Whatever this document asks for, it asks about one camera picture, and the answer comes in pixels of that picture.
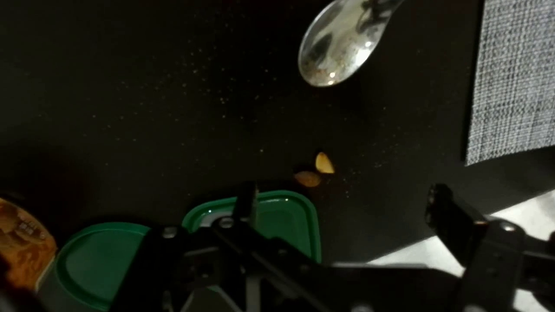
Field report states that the small dark bowl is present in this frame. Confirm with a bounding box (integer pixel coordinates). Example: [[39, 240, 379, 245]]
[[0, 196, 58, 293]]

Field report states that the small brown nut piece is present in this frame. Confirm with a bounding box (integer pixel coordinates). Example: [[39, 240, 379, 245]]
[[313, 151, 336, 177], [293, 170, 322, 189]]

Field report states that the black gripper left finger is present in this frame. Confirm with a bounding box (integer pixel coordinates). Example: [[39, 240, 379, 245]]
[[109, 181, 334, 312]]

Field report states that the grey woven placemat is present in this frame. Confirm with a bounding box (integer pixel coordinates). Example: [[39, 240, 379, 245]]
[[464, 0, 555, 169]]

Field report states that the green round lid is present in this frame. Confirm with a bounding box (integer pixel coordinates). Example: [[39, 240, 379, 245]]
[[52, 221, 152, 312]]

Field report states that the silver spoon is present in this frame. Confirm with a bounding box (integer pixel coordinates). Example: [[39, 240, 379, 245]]
[[296, 0, 405, 89]]

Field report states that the black table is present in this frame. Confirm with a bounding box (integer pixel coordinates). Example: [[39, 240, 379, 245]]
[[0, 0, 555, 312]]

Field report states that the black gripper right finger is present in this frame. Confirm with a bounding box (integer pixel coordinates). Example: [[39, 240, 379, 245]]
[[423, 182, 555, 312]]

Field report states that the green plastic container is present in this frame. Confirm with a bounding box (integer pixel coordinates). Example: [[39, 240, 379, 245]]
[[180, 189, 322, 266]]

